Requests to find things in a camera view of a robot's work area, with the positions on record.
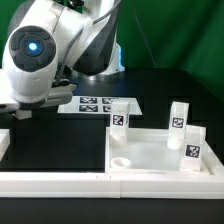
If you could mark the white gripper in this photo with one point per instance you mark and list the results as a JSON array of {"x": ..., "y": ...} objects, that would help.
[{"x": 57, "y": 96}]

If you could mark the white square table top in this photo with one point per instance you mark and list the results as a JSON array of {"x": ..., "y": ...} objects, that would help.
[{"x": 146, "y": 152}]

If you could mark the white front fence bar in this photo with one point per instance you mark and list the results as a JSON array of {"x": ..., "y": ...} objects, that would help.
[{"x": 96, "y": 185}]

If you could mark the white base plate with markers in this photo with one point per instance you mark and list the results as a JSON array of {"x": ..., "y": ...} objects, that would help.
[{"x": 96, "y": 105}]

